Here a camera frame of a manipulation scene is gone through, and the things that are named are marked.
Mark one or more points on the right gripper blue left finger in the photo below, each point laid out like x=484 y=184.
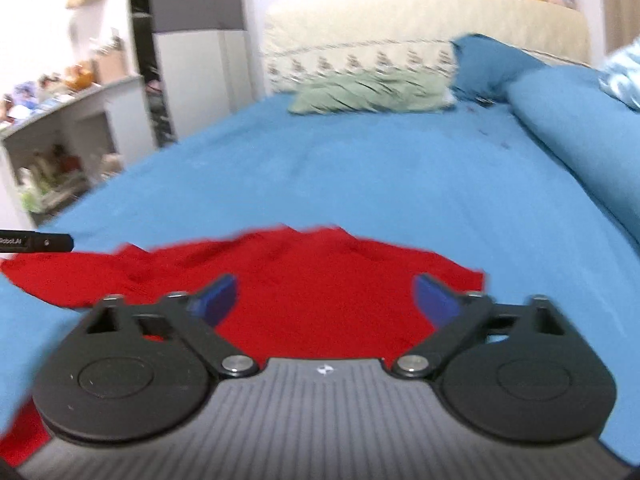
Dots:
x=214 y=302

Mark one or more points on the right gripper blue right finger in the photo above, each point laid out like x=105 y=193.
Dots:
x=438 y=303

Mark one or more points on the red knit sweater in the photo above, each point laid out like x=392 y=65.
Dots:
x=301 y=294

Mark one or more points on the white shelf desk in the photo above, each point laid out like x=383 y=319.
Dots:
x=97 y=121

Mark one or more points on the blue bed sheet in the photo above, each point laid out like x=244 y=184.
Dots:
x=472 y=184

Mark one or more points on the green pillow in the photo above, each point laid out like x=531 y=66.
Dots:
x=398 y=91

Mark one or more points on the rolled blue duvet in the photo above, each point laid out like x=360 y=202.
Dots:
x=594 y=135

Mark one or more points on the dark blue pillow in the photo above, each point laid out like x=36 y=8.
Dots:
x=486 y=67

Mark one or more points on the cream quilted headboard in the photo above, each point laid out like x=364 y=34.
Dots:
x=412 y=35

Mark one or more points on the grey white wardrobe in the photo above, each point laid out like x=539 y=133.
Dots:
x=205 y=56

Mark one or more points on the light blue white blanket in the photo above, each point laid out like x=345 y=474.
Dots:
x=620 y=75

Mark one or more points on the beige curtain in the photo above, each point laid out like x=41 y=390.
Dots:
x=620 y=5

